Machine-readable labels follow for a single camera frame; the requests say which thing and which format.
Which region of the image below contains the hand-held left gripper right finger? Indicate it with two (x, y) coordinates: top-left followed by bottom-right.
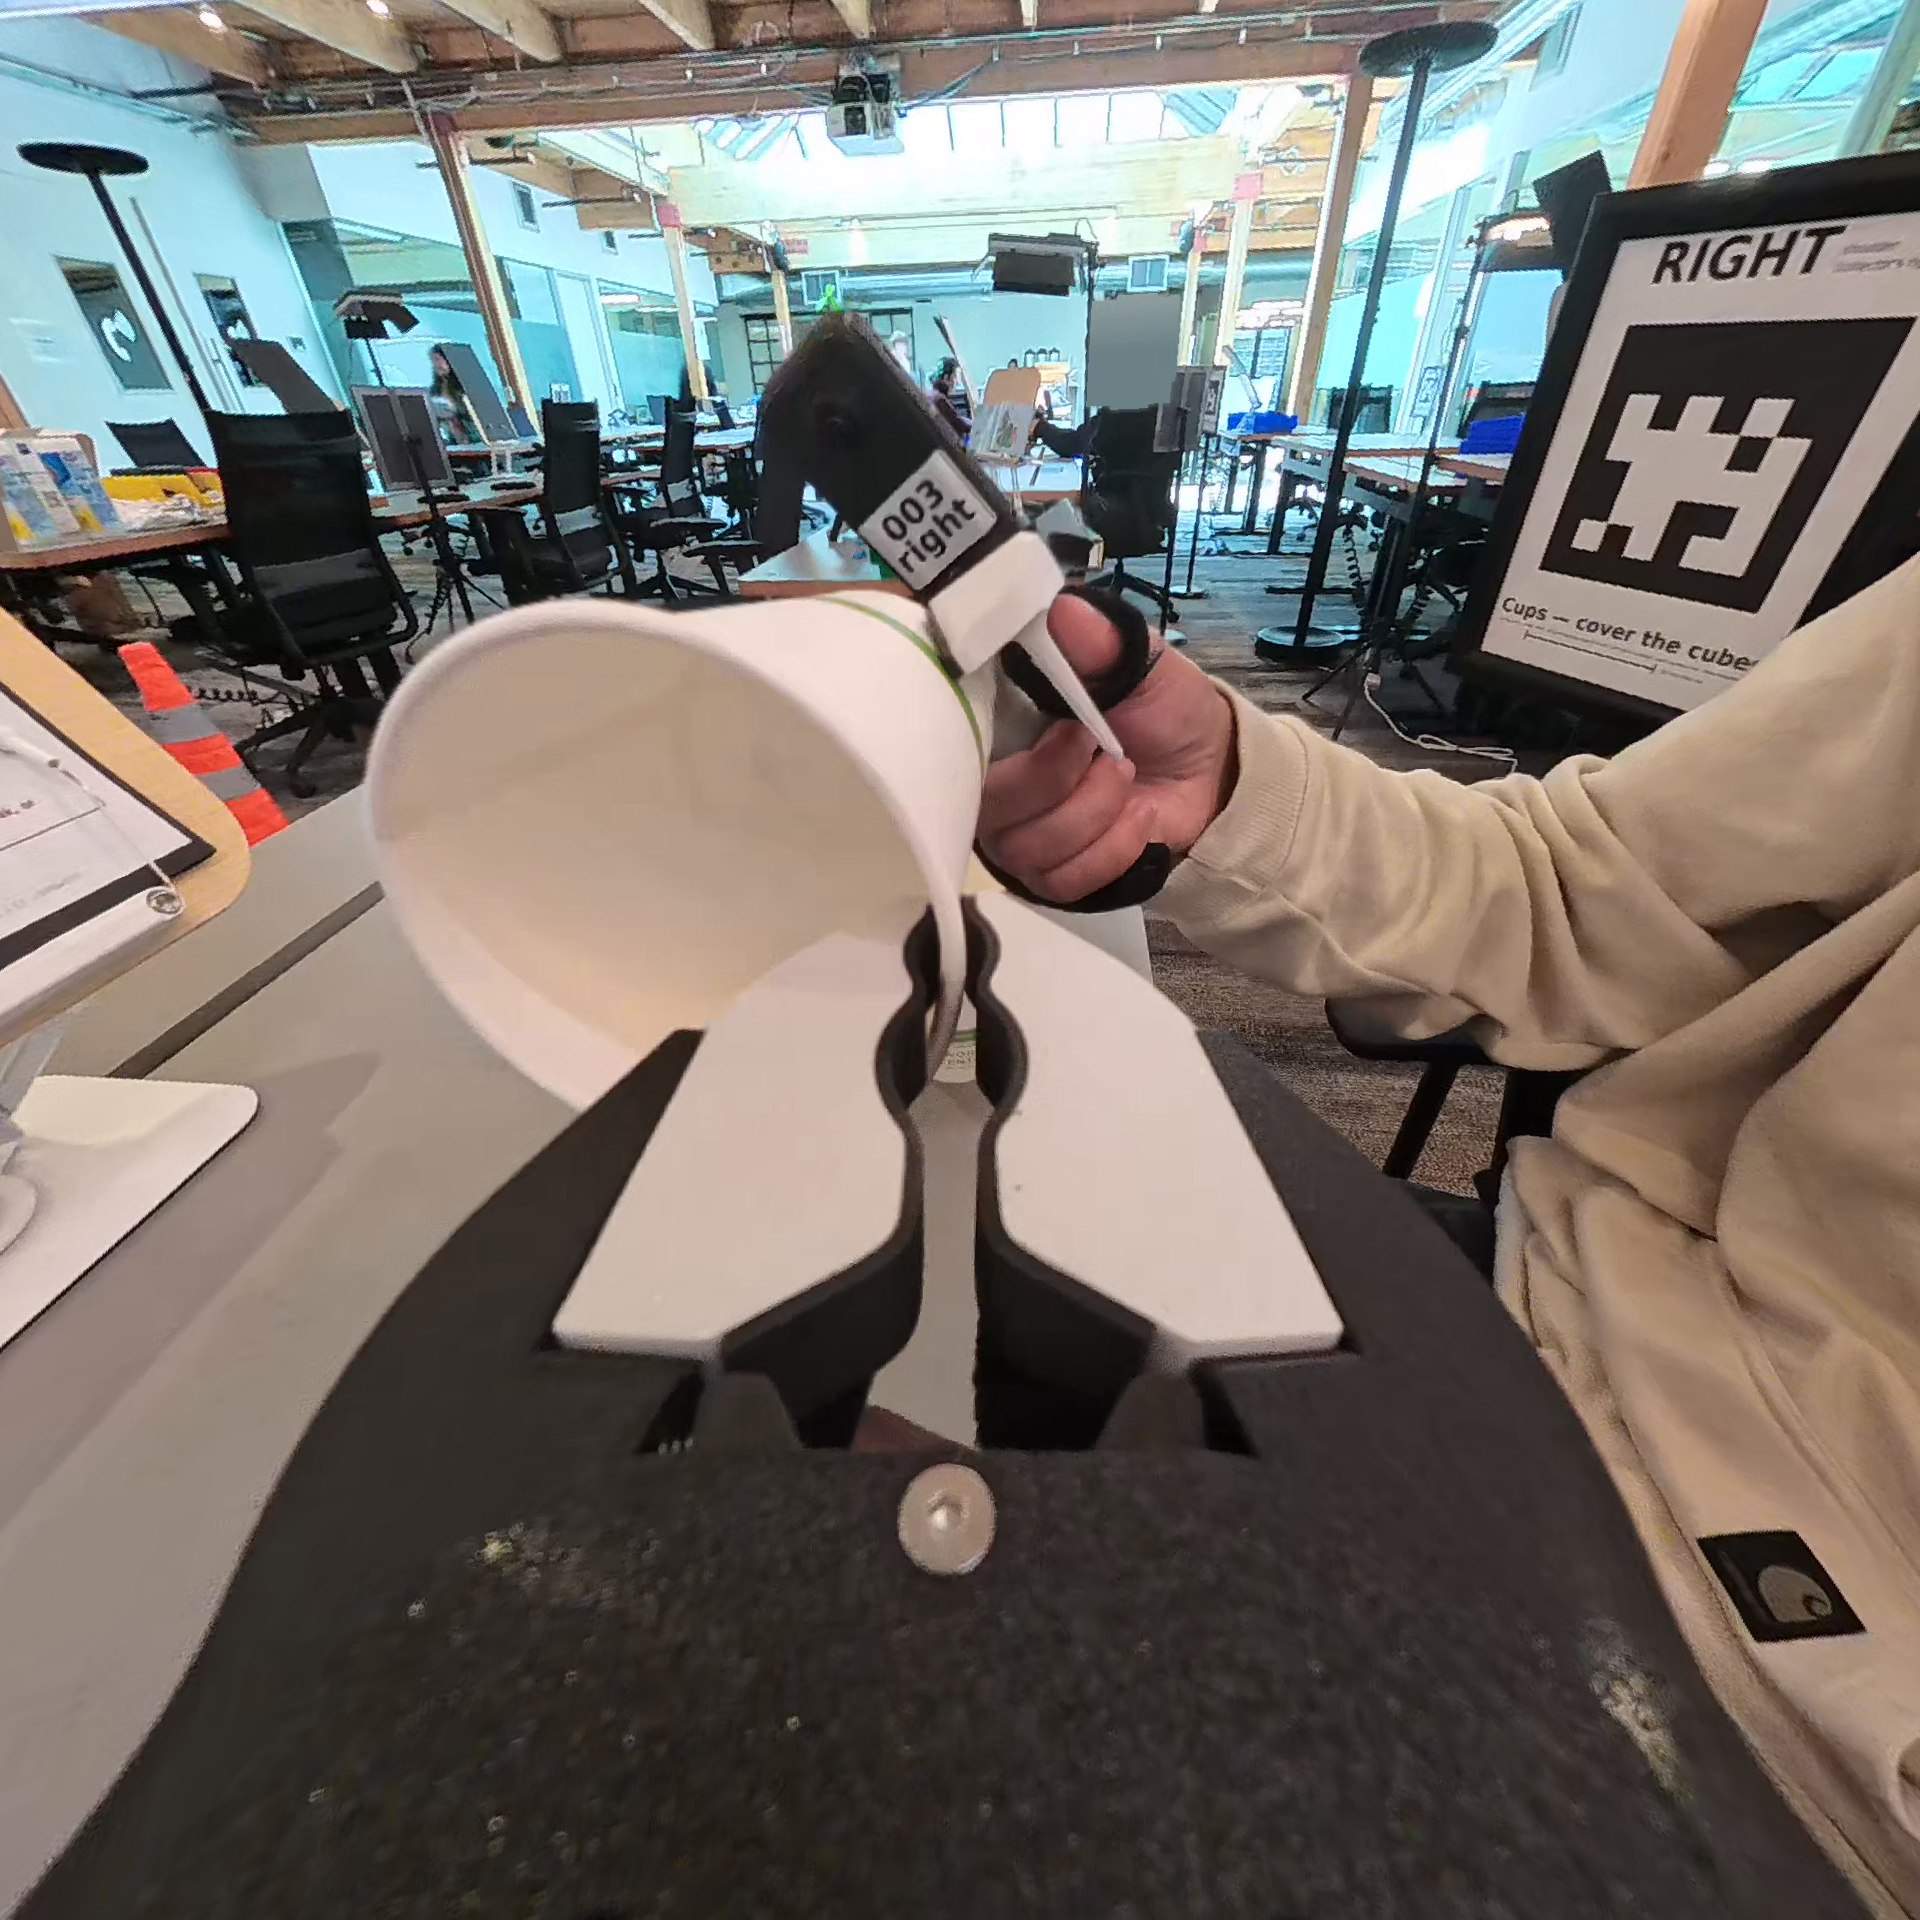
(959, 892), (1347, 1453)

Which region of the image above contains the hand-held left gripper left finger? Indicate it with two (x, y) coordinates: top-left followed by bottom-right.
(549, 918), (950, 1453)

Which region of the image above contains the person's right forearm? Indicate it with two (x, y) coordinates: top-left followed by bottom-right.
(1151, 551), (1920, 1052)

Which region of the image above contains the person's right hand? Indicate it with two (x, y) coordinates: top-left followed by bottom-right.
(976, 655), (1244, 905)

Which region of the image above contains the black office chair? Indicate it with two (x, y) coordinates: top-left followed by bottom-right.
(201, 406), (425, 798)
(533, 398), (635, 601)
(1079, 404), (1185, 632)

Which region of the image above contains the ceiling projector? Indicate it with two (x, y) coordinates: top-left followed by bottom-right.
(822, 58), (909, 159)

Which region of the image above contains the person's cream sweatshirt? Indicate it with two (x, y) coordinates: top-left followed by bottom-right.
(1500, 959), (1920, 1920)

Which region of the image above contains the wooden document stand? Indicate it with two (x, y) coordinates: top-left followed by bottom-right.
(0, 608), (260, 1353)

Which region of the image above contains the black floor lamp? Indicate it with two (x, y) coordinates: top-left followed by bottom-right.
(19, 142), (220, 423)
(1256, 23), (1501, 670)

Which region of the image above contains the orange traffic cone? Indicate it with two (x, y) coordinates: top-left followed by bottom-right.
(116, 642), (291, 846)

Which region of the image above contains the wooden instruction sign stand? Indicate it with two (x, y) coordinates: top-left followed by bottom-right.
(0, 681), (220, 975)

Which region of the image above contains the black framed marker sign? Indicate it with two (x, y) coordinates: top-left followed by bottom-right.
(1446, 150), (1920, 736)

